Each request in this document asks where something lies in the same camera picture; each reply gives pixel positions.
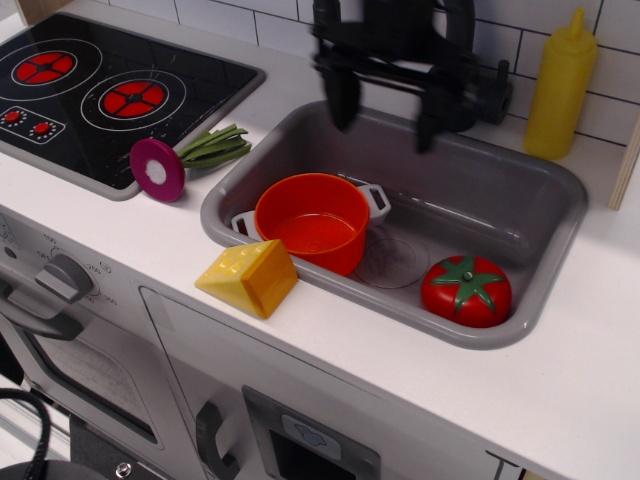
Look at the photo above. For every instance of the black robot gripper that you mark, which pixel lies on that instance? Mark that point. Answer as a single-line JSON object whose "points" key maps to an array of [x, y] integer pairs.
{"points": [[420, 46]]}

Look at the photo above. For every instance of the purple toy beet with leaves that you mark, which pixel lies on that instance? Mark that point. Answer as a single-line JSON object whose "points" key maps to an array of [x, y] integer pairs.
{"points": [[160, 171]]}

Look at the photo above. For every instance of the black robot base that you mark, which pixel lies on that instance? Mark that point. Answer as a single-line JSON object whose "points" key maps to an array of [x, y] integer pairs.
{"points": [[94, 458]]}

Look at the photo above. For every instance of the grey plastic sink basin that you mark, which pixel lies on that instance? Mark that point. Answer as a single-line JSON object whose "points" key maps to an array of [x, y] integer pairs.
{"points": [[462, 197]]}

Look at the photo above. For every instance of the black toy faucet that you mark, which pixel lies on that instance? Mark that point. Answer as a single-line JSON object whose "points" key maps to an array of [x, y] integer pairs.
{"points": [[487, 100]]}

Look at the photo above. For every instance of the yellow squeeze bottle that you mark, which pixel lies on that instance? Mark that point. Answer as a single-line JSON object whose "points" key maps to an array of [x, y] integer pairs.
{"points": [[565, 70]]}

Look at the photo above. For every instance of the red toy tomato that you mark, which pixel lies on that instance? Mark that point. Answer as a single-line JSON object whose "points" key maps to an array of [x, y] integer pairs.
{"points": [[468, 290]]}

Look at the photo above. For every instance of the yellow toy cheese wedge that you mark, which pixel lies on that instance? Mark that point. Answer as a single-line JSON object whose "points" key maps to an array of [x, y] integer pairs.
{"points": [[254, 278]]}

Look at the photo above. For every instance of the wooden side panel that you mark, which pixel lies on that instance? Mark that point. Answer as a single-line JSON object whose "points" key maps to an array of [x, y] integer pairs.
{"points": [[626, 169]]}

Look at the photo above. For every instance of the black toy stove top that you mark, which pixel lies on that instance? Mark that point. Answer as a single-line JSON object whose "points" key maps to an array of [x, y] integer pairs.
{"points": [[76, 95]]}

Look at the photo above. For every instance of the grey dishwasher control panel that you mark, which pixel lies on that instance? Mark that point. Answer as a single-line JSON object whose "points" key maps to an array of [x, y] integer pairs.
{"points": [[295, 446]]}

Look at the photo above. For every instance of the grey oven knob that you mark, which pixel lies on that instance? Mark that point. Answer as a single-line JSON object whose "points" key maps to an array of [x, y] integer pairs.
{"points": [[65, 278]]}

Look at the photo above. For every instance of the orange toy pot grey handles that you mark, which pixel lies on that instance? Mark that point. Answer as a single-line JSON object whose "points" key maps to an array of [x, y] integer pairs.
{"points": [[321, 218]]}

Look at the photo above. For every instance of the dark grey cabinet door handle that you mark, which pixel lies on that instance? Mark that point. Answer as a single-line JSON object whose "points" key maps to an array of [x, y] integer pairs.
{"points": [[207, 425]]}

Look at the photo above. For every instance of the grey oven door handle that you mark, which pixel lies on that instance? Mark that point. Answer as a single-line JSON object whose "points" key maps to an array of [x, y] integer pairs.
{"points": [[59, 327]]}

